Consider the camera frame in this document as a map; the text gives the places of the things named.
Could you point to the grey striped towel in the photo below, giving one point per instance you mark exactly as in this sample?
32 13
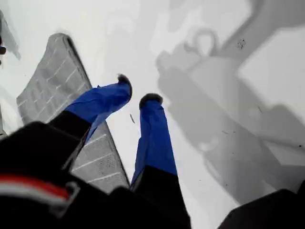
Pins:
52 76

